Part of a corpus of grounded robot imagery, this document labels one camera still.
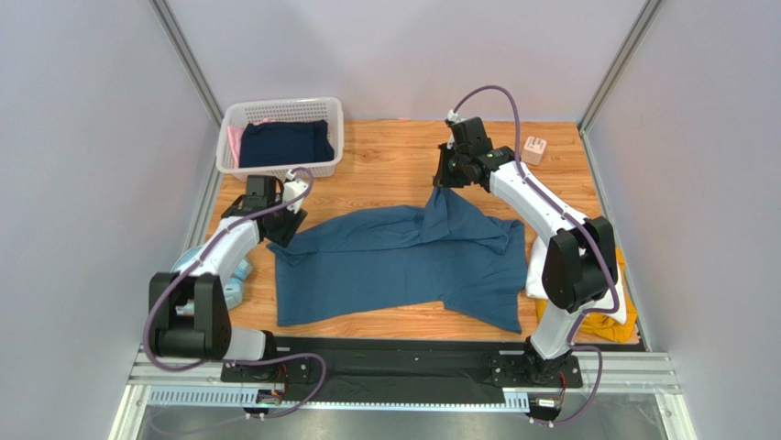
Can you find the teal blue t shirt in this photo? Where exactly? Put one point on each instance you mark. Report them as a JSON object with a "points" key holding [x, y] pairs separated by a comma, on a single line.
{"points": [[371, 259]]}

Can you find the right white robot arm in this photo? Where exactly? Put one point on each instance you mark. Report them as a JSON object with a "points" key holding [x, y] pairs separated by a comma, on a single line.
{"points": [[580, 274]]}

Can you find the right aluminium corner post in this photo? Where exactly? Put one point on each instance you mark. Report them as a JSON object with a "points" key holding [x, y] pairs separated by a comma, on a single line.
{"points": [[631, 42]]}

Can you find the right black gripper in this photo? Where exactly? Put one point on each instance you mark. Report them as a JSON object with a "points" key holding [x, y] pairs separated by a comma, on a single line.
{"points": [[446, 170]]}

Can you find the navy folded t shirt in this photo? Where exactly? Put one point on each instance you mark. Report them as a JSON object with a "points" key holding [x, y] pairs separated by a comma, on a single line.
{"points": [[285, 143]]}

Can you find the pink t shirt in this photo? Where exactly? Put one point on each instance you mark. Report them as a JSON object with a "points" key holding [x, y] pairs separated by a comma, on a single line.
{"points": [[234, 136]]}

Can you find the white plastic laundry basket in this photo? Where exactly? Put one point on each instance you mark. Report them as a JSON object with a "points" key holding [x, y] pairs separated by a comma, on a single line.
{"points": [[263, 114]]}

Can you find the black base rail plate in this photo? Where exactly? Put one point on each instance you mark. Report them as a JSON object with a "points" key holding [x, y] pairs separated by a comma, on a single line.
{"points": [[399, 371]]}

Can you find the white folded t shirt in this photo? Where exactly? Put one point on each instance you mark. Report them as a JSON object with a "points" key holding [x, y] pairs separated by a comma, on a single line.
{"points": [[534, 287]]}

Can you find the pink cube block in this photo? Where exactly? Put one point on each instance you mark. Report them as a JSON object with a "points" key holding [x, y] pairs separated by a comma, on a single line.
{"points": [[533, 150]]}

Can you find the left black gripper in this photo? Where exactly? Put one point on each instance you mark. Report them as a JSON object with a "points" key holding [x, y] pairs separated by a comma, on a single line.
{"points": [[284, 236]]}

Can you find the light blue plastic object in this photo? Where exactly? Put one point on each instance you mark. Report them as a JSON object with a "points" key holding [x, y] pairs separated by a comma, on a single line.
{"points": [[234, 288]]}

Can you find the yellow folded t shirt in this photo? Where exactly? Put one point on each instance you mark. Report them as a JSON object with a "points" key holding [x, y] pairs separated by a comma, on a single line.
{"points": [[597, 324]]}

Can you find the aluminium corner post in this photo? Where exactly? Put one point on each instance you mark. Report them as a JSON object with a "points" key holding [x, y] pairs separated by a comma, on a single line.
{"points": [[631, 42], [178, 40]]}

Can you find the left aluminium corner post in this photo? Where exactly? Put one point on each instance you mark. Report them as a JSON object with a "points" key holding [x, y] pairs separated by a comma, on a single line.
{"points": [[178, 40]]}

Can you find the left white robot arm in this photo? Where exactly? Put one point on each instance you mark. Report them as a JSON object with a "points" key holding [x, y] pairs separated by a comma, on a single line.
{"points": [[188, 315]]}

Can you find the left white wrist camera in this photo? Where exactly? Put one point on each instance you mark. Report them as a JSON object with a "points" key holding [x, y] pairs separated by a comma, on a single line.
{"points": [[294, 191]]}

